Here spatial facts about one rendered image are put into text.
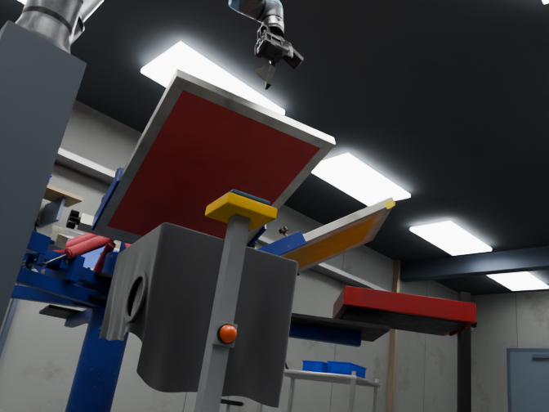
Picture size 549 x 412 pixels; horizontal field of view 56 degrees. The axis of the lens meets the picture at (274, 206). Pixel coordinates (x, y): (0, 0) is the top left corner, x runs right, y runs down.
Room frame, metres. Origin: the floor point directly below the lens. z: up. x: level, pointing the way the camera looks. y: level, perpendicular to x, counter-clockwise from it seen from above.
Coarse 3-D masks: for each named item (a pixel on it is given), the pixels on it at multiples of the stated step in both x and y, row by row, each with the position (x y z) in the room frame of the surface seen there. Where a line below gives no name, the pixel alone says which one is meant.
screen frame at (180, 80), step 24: (168, 96) 1.36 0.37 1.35; (216, 96) 1.37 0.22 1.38; (240, 96) 1.41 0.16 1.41; (264, 120) 1.46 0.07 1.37; (288, 120) 1.48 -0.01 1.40; (144, 144) 1.54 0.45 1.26; (312, 144) 1.56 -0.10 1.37; (312, 168) 1.67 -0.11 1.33; (120, 192) 1.75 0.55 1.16; (288, 192) 1.78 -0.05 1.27
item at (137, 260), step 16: (144, 240) 1.49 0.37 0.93; (128, 256) 1.62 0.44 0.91; (144, 256) 1.45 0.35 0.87; (128, 272) 1.59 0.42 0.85; (144, 272) 1.41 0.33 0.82; (112, 288) 1.75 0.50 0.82; (128, 288) 1.56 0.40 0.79; (144, 288) 1.38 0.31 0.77; (112, 304) 1.73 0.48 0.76; (128, 304) 1.51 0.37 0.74; (144, 304) 1.41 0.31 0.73; (112, 320) 1.68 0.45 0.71; (128, 320) 1.45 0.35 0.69; (144, 320) 1.41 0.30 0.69; (112, 336) 1.65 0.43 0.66
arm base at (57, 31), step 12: (24, 12) 0.99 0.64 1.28; (36, 12) 0.98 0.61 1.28; (48, 12) 0.98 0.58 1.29; (24, 24) 0.97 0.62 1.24; (36, 24) 0.97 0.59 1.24; (48, 24) 0.98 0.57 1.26; (60, 24) 1.00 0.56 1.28; (48, 36) 0.98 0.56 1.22; (60, 36) 1.00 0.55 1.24; (60, 48) 1.00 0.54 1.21
